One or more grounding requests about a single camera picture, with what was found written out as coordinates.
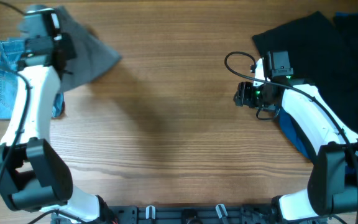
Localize right black cable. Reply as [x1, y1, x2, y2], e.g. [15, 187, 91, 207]
[224, 51, 358, 224]

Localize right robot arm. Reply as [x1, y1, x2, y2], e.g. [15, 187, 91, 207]
[234, 51, 358, 223]

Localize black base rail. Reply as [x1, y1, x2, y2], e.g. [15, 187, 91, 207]
[50, 203, 328, 224]

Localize grey shorts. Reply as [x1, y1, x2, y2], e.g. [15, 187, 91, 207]
[17, 4, 122, 93]

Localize black garment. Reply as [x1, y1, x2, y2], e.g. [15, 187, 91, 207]
[252, 11, 358, 134]

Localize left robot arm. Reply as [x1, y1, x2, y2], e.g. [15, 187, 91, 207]
[0, 8, 101, 223]

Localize folded blue denim jeans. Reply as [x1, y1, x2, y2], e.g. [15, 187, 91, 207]
[0, 37, 65, 120]

